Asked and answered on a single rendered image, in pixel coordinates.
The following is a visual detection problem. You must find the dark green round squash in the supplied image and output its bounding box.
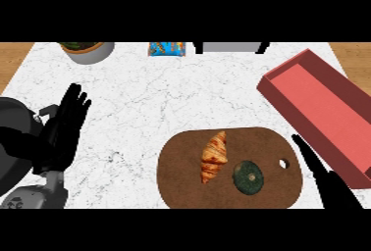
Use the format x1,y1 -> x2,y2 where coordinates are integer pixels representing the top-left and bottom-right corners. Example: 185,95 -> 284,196
231,159 -> 265,197

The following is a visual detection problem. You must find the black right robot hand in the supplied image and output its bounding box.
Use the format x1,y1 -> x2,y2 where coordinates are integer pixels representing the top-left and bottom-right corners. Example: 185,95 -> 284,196
290,133 -> 366,210

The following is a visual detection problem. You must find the grey plant pot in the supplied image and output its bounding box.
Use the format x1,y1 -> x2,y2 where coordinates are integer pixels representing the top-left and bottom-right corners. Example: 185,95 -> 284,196
58,41 -> 117,66

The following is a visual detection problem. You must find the golden croissant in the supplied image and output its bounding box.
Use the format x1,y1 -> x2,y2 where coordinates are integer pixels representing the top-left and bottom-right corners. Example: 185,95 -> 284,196
199,130 -> 231,185

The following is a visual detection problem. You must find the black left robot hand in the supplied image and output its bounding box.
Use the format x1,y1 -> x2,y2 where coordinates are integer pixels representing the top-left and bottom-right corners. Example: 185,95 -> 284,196
0,82 -> 95,176

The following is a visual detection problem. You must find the red cardboard box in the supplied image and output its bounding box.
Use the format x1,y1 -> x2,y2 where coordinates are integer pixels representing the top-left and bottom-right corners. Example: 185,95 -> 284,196
256,48 -> 371,190

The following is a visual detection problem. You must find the brown wooden cutting board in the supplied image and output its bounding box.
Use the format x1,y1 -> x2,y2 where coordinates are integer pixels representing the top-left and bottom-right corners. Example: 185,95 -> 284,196
156,126 -> 305,210

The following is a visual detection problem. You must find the grey appliance with black legs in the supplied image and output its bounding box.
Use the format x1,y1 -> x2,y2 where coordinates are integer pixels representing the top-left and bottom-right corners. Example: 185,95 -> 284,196
191,41 -> 273,55

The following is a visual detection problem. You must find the blue printed packet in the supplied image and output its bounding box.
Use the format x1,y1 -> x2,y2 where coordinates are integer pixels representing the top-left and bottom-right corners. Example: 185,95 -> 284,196
147,41 -> 188,58

